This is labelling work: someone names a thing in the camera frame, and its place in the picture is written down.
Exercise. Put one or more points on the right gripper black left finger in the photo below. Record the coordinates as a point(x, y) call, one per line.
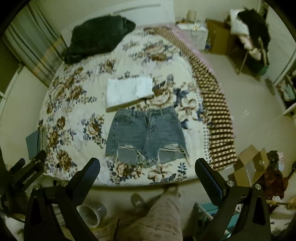
point(41, 222)

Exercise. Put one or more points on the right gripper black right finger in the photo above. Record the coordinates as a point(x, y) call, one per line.
point(253, 221)

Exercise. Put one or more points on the blue denim shorts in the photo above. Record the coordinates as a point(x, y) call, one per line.
point(146, 138)

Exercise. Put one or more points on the grey tape roll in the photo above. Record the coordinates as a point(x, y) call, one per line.
point(92, 213)

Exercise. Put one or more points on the open cardboard box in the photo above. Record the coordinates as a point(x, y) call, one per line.
point(250, 166)

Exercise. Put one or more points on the floral bed sheet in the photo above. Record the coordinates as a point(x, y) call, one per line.
point(77, 122)

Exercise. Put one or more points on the brown checkered blanket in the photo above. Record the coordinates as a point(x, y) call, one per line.
point(216, 112)

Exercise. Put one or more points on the person leg beige pants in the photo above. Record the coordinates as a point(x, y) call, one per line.
point(158, 220)

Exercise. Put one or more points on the white folded cloth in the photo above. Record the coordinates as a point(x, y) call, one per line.
point(121, 92)

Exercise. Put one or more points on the striped curtain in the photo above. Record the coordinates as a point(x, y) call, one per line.
point(35, 42)

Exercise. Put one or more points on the white shelf unit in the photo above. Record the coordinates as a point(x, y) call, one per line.
point(285, 89)

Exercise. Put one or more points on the dark green blanket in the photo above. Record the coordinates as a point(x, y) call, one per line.
point(97, 36)

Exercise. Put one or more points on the chair with clothes pile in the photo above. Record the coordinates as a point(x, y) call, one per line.
point(253, 40)

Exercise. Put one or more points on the brown cardboard box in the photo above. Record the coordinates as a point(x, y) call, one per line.
point(219, 36)

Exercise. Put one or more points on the white nightstand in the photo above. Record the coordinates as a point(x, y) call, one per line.
point(197, 33)

